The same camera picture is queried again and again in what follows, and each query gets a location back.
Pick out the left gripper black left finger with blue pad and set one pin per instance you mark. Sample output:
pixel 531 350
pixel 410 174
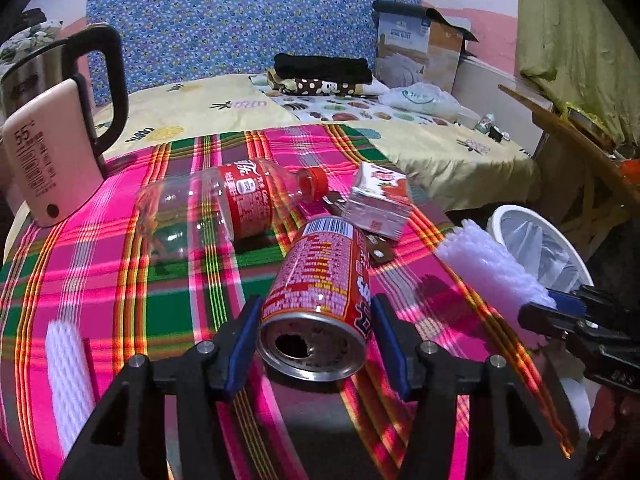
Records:
pixel 124 437

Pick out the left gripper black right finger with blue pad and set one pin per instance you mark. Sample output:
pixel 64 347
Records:
pixel 509 438

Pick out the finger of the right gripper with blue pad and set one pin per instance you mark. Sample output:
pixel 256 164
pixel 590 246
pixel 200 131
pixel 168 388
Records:
pixel 553 322

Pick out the white foam net sleeve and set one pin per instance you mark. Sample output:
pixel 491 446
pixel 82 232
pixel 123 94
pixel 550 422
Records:
pixel 485 265
pixel 70 381

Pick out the red drink can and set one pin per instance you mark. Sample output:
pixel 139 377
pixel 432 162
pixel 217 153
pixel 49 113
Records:
pixel 316 319

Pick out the white trash bin with liner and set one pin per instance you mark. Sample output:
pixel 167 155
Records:
pixel 539 247

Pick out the person's right hand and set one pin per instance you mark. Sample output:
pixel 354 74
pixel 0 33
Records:
pixel 606 408

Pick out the pink plaid tablecloth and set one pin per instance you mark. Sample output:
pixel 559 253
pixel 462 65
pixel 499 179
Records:
pixel 95 271

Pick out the wooden side table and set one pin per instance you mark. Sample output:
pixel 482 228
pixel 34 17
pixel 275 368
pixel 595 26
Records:
pixel 582 192

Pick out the orange plastic bag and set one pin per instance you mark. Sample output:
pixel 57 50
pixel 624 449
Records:
pixel 630 170

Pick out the small pink juice carton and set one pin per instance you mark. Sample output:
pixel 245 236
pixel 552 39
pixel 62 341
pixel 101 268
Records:
pixel 379 201

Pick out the clear plastic bottle red label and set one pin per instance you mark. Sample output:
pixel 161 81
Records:
pixel 181 216

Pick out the white plastic bag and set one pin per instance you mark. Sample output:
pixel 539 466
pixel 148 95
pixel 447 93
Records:
pixel 422 98

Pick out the green curtain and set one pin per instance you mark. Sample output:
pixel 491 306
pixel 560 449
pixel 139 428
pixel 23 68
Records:
pixel 579 55

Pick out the steel electric kettle pink base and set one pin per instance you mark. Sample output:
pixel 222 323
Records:
pixel 51 144

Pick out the cardboard box with picture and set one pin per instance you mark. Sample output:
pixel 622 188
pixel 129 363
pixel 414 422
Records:
pixel 416 44

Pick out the polka dot brown cloth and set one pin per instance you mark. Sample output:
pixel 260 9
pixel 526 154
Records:
pixel 318 87

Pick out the black folded clothes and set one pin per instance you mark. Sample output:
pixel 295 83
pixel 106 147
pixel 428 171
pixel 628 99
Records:
pixel 350 70

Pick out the pineapple print fabric pile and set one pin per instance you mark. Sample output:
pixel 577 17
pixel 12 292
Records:
pixel 33 31

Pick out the blue floral headboard mattress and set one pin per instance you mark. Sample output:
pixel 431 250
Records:
pixel 168 41

